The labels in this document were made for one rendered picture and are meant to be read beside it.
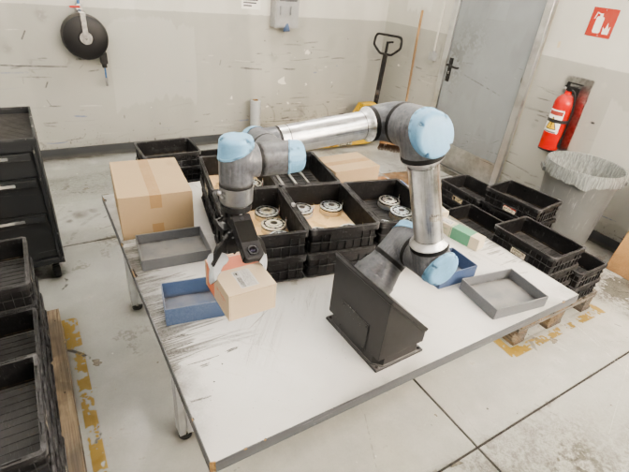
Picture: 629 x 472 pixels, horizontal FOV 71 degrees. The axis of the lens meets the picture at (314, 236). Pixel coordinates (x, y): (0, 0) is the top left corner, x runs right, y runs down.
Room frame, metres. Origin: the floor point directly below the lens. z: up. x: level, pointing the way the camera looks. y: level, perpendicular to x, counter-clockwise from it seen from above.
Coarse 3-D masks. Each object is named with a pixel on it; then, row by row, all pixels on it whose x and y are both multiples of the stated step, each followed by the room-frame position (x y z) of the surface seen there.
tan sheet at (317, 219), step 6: (318, 204) 1.84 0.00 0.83; (318, 210) 1.78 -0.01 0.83; (342, 210) 1.81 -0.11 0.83; (312, 216) 1.72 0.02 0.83; (318, 216) 1.72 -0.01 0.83; (324, 216) 1.73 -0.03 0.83; (336, 216) 1.74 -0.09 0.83; (342, 216) 1.75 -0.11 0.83; (312, 222) 1.66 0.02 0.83; (318, 222) 1.67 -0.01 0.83; (324, 222) 1.68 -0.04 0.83; (330, 222) 1.68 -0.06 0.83; (336, 222) 1.69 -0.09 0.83; (342, 222) 1.69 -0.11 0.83; (348, 222) 1.70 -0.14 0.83
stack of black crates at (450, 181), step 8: (456, 176) 3.27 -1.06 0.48; (464, 176) 3.32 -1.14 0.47; (472, 176) 3.30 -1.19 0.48; (448, 184) 3.11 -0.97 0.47; (456, 184) 3.28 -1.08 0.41; (464, 184) 3.33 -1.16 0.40; (472, 184) 3.27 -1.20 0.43; (480, 184) 3.21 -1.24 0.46; (488, 184) 3.17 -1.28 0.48; (448, 192) 3.10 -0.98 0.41; (456, 192) 3.05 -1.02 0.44; (464, 192) 2.98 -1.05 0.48; (472, 192) 3.23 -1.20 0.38; (480, 192) 3.19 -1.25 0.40; (448, 200) 3.07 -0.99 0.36; (456, 200) 3.03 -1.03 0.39; (464, 200) 2.97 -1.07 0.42; (472, 200) 2.92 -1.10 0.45; (480, 200) 2.86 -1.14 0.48; (480, 208) 2.89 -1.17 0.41
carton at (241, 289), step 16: (240, 256) 0.93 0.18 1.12; (208, 272) 0.88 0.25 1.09; (224, 272) 0.86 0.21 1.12; (240, 272) 0.86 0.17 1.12; (256, 272) 0.87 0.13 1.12; (224, 288) 0.79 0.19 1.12; (240, 288) 0.80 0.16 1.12; (256, 288) 0.81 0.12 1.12; (272, 288) 0.83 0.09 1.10; (224, 304) 0.79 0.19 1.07; (240, 304) 0.78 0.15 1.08; (256, 304) 0.81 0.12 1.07; (272, 304) 0.83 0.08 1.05
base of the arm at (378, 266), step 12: (372, 252) 1.24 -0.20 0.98; (384, 252) 1.21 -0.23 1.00; (360, 264) 1.19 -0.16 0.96; (372, 264) 1.18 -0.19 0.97; (384, 264) 1.18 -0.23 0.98; (396, 264) 1.18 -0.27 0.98; (372, 276) 1.14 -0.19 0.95; (384, 276) 1.15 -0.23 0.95; (396, 276) 1.17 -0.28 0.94; (384, 288) 1.13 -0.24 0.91
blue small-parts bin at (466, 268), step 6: (456, 252) 1.66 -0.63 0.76; (462, 258) 1.62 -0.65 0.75; (468, 258) 1.60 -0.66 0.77; (462, 264) 1.61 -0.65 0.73; (468, 264) 1.59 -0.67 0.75; (474, 264) 1.57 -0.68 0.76; (456, 270) 1.60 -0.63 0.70; (462, 270) 1.51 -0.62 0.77; (468, 270) 1.53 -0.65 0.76; (474, 270) 1.55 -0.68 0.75; (456, 276) 1.50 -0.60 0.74; (462, 276) 1.52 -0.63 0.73; (468, 276) 1.54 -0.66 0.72; (450, 282) 1.49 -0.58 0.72; (456, 282) 1.50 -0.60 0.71; (438, 288) 1.45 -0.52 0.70
